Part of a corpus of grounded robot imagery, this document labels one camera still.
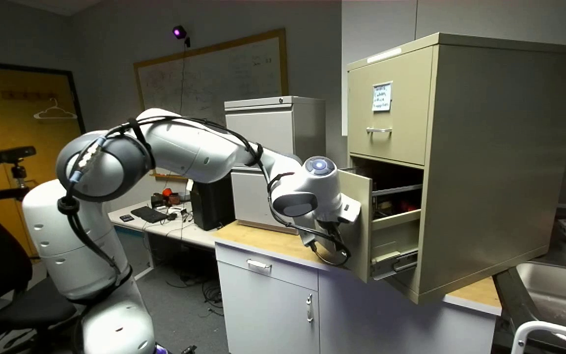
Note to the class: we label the whiteboard with wooden frame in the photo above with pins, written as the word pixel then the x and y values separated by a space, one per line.
pixel 224 78

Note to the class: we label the white file cabinet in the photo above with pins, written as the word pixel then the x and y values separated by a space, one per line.
pixel 273 125

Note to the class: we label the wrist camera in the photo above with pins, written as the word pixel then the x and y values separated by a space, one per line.
pixel 308 238

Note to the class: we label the black computer tower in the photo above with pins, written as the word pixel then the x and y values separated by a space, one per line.
pixel 212 204

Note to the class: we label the yellow door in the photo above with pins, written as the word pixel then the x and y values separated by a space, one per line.
pixel 13 132

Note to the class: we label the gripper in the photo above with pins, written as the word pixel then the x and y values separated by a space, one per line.
pixel 331 229

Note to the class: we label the small black device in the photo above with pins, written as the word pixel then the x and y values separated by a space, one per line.
pixel 126 218

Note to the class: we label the camera on tripod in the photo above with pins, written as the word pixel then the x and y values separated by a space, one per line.
pixel 7 155

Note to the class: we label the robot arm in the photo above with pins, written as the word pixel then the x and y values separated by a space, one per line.
pixel 189 150

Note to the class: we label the black keyboard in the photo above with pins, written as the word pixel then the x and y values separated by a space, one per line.
pixel 149 214

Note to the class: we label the white counter door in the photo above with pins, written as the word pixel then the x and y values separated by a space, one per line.
pixel 263 319

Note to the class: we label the white counter drawer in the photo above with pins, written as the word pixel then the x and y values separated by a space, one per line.
pixel 283 273

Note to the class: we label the white desk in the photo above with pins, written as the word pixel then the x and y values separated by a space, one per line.
pixel 184 231

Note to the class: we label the white tube frame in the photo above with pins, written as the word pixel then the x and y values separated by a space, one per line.
pixel 548 330

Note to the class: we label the beige file cabinet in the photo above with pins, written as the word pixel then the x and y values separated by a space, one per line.
pixel 489 162

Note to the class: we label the white clothes hanger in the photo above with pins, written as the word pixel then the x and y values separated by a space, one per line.
pixel 55 114

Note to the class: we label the white paper label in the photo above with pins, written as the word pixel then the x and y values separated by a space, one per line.
pixel 382 97

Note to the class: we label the beige drawer without label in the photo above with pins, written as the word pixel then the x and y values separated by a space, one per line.
pixel 359 246

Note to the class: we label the steel sink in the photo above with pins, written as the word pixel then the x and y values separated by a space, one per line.
pixel 553 295

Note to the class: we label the beige drawer with paper label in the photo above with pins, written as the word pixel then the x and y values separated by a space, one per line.
pixel 401 142

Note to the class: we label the camera on mount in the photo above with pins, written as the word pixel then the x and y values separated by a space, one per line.
pixel 180 32

